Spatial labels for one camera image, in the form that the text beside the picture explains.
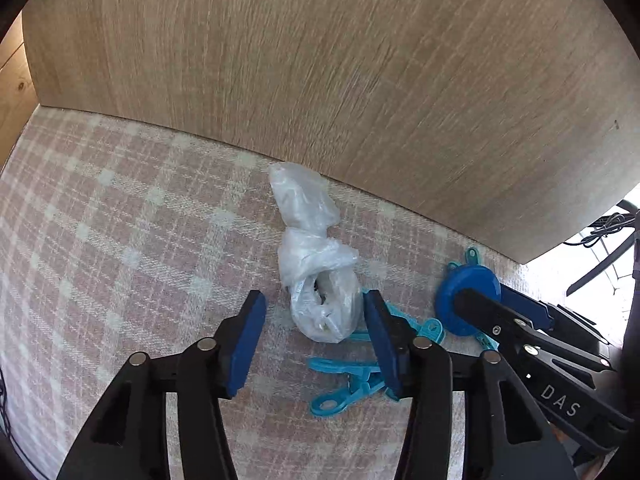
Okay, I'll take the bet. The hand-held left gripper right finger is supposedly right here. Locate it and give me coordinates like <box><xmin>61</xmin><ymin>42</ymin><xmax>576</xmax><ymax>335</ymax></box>
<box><xmin>362</xmin><ymin>290</ymin><xmax>577</xmax><ymax>480</ymax></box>

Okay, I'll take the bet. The black stand leg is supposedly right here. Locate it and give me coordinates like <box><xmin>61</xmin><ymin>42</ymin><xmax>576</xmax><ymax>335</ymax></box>
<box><xmin>566</xmin><ymin>230</ymin><xmax>640</xmax><ymax>297</ymax></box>

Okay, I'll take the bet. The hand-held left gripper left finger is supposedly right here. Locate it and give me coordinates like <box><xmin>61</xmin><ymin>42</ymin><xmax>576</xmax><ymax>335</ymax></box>
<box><xmin>56</xmin><ymin>290</ymin><xmax>268</xmax><ymax>480</ymax></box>

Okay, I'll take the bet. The light wooden board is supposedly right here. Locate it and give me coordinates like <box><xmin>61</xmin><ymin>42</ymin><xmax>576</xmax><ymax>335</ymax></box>
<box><xmin>22</xmin><ymin>0</ymin><xmax>640</xmax><ymax>265</ymax></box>

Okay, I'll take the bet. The clear plastic bag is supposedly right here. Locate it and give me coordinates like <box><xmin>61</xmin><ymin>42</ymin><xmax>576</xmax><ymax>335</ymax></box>
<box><xmin>267</xmin><ymin>161</ymin><xmax>362</xmax><ymax>345</ymax></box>

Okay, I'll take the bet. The blue round disc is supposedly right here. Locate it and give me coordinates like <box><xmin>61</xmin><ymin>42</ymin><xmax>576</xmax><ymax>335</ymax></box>
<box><xmin>434</xmin><ymin>266</ymin><xmax>502</xmax><ymax>337</ymax></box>

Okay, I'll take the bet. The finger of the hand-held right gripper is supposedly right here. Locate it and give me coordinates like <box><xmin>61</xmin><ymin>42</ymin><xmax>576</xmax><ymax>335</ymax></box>
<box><xmin>452</xmin><ymin>288</ymin><xmax>536</xmax><ymax>361</ymax></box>
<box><xmin>498</xmin><ymin>284</ymin><xmax>612</xmax><ymax>348</ymax></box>

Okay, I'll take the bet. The pink plaid tablecloth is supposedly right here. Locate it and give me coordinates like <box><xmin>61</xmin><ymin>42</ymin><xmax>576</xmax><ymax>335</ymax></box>
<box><xmin>0</xmin><ymin>105</ymin><xmax>566</xmax><ymax>480</ymax></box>

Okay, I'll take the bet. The turquoise clothes peg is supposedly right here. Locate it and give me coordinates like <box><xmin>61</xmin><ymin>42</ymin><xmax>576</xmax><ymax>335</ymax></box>
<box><xmin>385</xmin><ymin>302</ymin><xmax>447</xmax><ymax>347</ymax></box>
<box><xmin>306</xmin><ymin>356</ymin><xmax>383</xmax><ymax>378</ymax></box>
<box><xmin>446</xmin><ymin>247</ymin><xmax>485</xmax><ymax>272</ymax></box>
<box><xmin>310</xmin><ymin>382</ymin><xmax>388</xmax><ymax>418</ymax></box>
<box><xmin>474</xmin><ymin>331</ymin><xmax>502</xmax><ymax>355</ymax></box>

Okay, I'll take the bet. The thin black cable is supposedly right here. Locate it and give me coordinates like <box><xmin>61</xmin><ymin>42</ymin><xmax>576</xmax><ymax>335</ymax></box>
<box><xmin>0</xmin><ymin>362</ymin><xmax>17</xmax><ymax>443</ymax></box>

